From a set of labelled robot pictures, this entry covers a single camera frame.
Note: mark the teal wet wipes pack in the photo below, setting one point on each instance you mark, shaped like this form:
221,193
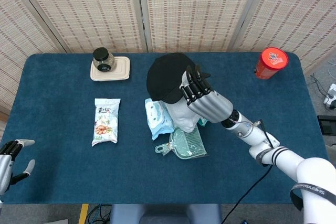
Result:
202,122

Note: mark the glass jar with black lid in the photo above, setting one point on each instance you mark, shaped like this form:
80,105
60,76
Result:
103,60

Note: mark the beige lidded food container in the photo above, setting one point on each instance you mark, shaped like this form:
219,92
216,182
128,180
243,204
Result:
120,69

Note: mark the light blue wet wipes pack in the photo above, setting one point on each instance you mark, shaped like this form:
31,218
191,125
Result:
157,119

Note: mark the white peanut snack bag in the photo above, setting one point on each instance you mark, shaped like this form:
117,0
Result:
105,121

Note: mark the white floor device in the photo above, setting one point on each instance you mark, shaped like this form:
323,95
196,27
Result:
330,95

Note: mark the woven bamboo folding screen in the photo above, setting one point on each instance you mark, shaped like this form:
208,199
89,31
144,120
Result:
183,11

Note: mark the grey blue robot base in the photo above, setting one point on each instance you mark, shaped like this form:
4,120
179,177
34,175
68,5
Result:
162,214

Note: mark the black baseball cap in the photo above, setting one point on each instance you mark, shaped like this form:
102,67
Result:
165,77

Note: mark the mint green bagged dustpan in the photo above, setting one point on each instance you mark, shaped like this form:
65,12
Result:
186,142

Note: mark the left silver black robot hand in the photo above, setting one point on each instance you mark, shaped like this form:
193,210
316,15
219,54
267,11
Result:
4,166

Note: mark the red orange cylindrical canister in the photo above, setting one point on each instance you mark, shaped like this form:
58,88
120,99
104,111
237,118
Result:
270,64

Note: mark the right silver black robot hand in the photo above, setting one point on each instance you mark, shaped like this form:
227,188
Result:
210,106

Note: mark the black flat floor box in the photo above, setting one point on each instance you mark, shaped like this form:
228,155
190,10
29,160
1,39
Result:
328,124

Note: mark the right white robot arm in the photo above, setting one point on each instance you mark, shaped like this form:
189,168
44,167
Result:
278,155

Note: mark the white foam mannequin head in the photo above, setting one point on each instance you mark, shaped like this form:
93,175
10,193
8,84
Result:
183,119

